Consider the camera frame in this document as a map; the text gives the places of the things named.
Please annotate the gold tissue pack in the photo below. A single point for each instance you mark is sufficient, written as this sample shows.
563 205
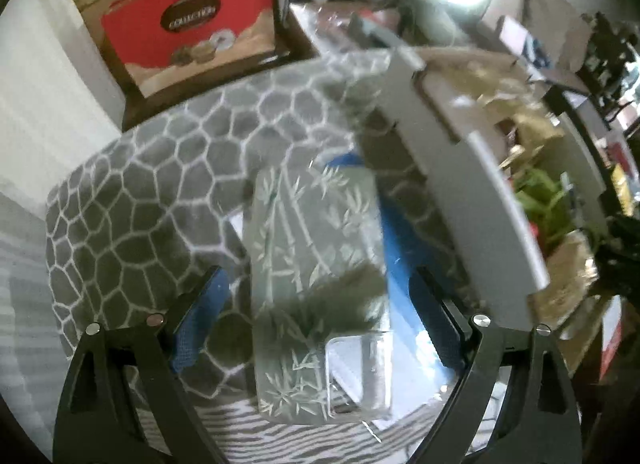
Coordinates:
490 94

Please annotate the clear plastic bag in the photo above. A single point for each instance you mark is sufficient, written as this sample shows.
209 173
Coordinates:
340 24

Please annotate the grey honeycomb patterned blanket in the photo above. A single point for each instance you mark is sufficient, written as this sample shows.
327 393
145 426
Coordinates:
150 194

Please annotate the white cardboard box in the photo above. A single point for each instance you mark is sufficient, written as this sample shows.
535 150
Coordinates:
465 179

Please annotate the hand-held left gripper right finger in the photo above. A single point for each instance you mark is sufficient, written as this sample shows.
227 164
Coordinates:
442 329

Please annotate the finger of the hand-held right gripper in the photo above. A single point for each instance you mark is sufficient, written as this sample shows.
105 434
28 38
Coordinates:
622 254

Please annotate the blue flat packet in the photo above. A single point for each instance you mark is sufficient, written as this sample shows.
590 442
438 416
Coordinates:
405 264

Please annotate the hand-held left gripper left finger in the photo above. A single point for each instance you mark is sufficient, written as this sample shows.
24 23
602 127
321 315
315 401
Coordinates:
192 329

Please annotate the red gift box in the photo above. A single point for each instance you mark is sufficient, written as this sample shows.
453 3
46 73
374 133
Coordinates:
195 34

